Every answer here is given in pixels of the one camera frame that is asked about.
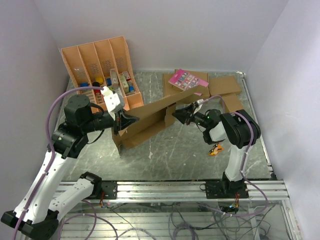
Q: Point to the aluminium mounting rail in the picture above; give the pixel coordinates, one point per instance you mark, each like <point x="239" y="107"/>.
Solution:
<point x="192" y="191"/>

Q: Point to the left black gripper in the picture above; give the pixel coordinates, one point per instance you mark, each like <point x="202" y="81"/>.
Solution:
<point x="120" y="122"/>

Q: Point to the large cardboard box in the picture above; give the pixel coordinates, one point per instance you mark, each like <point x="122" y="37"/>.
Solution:
<point x="153" y="118"/>

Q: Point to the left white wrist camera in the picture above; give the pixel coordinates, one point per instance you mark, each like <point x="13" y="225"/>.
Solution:
<point x="113" y="101"/>

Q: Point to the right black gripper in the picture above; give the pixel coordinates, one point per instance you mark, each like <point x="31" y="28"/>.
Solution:
<point x="182" y="114"/>

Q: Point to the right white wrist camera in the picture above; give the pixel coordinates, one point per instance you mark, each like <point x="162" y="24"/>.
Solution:
<point x="198" y="104"/>

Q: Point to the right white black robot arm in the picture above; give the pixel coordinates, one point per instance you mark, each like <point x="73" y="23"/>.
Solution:
<point x="240" y="130"/>

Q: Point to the peach plastic file organizer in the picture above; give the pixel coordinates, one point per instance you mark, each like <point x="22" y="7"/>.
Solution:
<point x="103" y="61"/>

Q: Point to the orange toy car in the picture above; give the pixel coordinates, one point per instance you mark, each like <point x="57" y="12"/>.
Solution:
<point x="216" y="149"/>

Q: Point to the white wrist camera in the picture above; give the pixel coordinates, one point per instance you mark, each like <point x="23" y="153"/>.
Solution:
<point x="113" y="101"/>
<point x="198" y="104"/>

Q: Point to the folded cardboard box middle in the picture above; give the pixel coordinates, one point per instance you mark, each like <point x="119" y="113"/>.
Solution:
<point x="224" y="85"/>

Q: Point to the green white small carton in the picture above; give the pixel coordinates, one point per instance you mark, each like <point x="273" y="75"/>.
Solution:
<point x="124" y="83"/>

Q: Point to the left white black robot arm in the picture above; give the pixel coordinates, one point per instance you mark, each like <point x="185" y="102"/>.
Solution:
<point x="39" y="213"/>

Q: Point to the pink paperback book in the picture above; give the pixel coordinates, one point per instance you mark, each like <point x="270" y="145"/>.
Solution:
<point x="185" y="80"/>

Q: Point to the small folded cardboard box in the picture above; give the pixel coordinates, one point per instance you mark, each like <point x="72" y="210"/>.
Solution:
<point x="232" y="103"/>

